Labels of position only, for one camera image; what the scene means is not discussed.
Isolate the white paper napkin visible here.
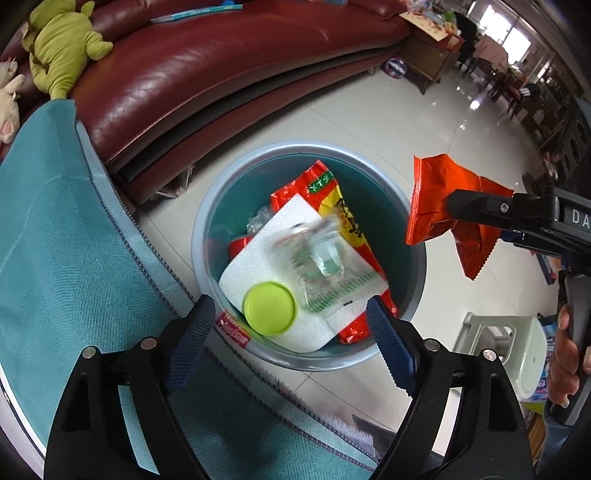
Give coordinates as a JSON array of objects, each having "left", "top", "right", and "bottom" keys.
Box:
[{"left": 219, "top": 194, "right": 391, "bottom": 354}]

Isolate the wooden side table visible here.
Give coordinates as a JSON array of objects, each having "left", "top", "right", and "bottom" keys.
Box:
[{"left": 398, "top": 10, "right": 466, "bottom": 95}]

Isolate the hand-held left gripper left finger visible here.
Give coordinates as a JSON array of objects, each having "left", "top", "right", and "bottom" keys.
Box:
[{"left": 44, "top": 294, "right": 217, "bottom": 480}]

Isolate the group of dark wooden chairs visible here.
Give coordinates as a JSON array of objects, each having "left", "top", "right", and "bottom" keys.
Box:
[{"left": 455, "top": 11, "right": 561, "bottom": 139}]

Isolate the light green round lid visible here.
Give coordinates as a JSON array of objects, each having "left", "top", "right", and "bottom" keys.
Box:
[{"left": 242, "top": 281, "right": 296, "bottom": 335}]

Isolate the clear green printed wrapper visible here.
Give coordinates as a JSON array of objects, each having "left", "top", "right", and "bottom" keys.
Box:
[{"left": 274, "top": 215, "right": 384, "bottom": 315}]

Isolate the blue booklet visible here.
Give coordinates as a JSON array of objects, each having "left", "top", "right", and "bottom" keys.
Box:
[{"left": 150, "top": 0, "right": 243, "bottom": 24}]

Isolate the blue white ball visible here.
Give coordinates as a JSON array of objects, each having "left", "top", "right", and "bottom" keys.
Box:
[{"left": 381, "top": 56, "right": 409, "bottom": 80}]

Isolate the green plush toy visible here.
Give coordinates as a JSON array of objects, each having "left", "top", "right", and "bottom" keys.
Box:
[{"left": 21, "top": 0, "right": 114, "bottom": 100}]

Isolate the red snack bag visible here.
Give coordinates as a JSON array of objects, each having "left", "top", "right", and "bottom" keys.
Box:
[{"left": 270, "top": 160, "right": 398, "bottom": 344}]

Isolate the dark red leather sofa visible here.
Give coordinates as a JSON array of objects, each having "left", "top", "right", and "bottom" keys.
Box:
[{"left": 0, "top": 0, "right": 414, "bottom": 206}]

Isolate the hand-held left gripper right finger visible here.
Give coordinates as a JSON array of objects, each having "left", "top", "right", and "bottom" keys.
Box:
[{"left": 366, "top": 295, "right": 527, "bottom": 480}]

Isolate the orange foil packet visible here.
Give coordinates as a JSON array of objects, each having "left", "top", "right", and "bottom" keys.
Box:
[{"left": 405, "top": 154, "right": 515, "bottom": 281}]

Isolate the person's right hand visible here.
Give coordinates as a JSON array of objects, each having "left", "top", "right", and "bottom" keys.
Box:
[{"left": 549, "top": 305, "right": 591, "bottom": 409}]

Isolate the teal round trash bin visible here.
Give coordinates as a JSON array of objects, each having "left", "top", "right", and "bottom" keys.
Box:
[{"left": 191, "top": 141, "right": 428, "bottom": 372}]

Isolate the pale green plastic stool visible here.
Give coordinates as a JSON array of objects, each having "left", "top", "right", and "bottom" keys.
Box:
[{"left": 451, "top": 311, "right": 559, "bottom": 402}]

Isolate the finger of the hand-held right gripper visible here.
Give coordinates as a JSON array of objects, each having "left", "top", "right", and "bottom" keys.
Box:
[
  {"left": 445, "top": 189, "right": 557, "bottom": 230},
  {"left": 502, "top": 229, "right": 564, "bottom": 254}
]

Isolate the beige lamb plush toy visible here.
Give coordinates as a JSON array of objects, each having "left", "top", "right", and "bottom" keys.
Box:
[{"left": 0, "top": 58, "right": 26, "bottom": 145}]

